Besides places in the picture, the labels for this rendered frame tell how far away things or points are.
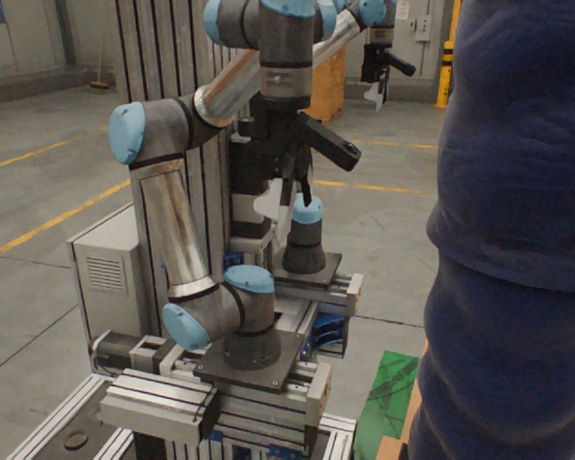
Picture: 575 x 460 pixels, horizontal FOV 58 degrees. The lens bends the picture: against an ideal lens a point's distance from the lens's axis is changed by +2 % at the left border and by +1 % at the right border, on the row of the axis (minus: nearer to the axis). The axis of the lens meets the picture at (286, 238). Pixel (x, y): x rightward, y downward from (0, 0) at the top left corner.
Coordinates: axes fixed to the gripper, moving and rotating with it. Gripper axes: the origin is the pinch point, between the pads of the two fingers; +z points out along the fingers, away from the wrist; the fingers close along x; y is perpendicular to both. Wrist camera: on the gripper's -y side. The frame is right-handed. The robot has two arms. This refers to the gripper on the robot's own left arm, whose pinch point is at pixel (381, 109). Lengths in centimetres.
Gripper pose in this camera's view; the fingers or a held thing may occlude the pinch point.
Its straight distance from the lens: 176.8
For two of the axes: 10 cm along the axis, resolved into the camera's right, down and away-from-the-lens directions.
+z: 0.0, 9.0, 4.3
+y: -9.5, -1.3, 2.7
